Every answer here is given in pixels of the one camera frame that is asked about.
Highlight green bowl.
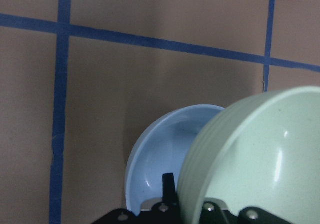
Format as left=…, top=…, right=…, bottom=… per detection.
left=177, top=86, right=320, bottom=224

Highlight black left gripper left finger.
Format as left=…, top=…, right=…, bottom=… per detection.
left=162, top=173, right=178, bottom=205

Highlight blue bowl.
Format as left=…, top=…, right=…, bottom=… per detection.
left=124, top=104, right=224, bottom=215

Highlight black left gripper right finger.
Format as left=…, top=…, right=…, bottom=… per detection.
left=199, top=198, right=238, bottom=224

